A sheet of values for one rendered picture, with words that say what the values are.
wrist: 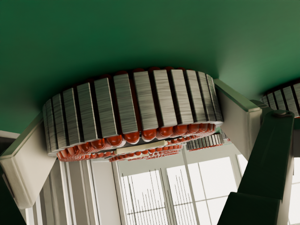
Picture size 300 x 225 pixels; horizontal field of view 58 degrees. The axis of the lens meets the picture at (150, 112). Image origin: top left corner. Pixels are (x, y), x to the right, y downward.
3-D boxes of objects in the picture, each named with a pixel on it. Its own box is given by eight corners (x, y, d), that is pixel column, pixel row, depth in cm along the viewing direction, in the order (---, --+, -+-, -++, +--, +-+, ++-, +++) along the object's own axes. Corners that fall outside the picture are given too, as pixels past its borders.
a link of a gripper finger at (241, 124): (247, 110, 13) (263, 107, 13) (207, 78, 19) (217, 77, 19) (250, 166, 14) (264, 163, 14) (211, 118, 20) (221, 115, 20)
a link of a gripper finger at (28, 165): (33, 208, 13) (18, 211, 13) (63, 146, 20) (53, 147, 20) (12, 155, 12) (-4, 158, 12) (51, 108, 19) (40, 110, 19)
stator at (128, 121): (2, 86, 13) (9, 165, 12) (233, 44, 13) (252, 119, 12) (72, 121, 24) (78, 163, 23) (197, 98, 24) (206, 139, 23)
